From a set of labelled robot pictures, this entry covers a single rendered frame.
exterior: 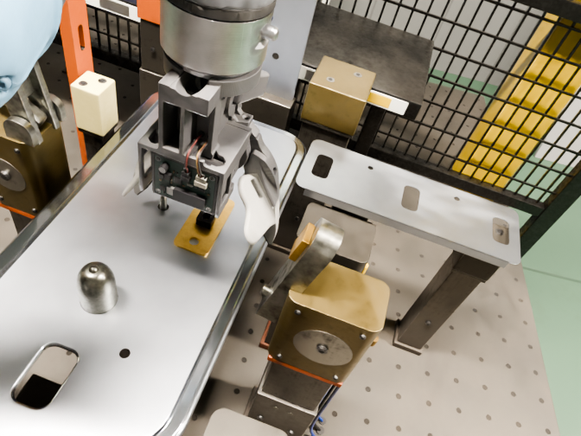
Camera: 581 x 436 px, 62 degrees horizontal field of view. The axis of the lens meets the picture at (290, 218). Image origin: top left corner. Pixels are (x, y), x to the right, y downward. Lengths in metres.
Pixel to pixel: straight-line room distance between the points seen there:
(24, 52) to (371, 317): 0.35
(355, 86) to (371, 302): 0.33
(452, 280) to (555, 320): 1.44
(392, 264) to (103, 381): 0.65
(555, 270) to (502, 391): 1.43
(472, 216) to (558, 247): 1.78
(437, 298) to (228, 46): 0.52
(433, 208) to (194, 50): 0.40
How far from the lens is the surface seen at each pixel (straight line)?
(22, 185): 0.60
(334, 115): 0.67
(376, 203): 0.60
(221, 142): 0.39
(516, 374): 0.95
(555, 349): 2.05
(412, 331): 0.82
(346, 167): 0.63
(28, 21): 0.19
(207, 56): 0.33
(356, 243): 0.58
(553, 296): 2.21
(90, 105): 0.59
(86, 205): 0.55
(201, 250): 0.50
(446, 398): 0.86
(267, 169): 0.43
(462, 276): 0.70
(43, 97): 0.55
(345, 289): 0.45
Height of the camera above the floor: 1.41
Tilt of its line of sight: 47 degrees down
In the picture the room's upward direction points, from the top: 17 degrees clockwise
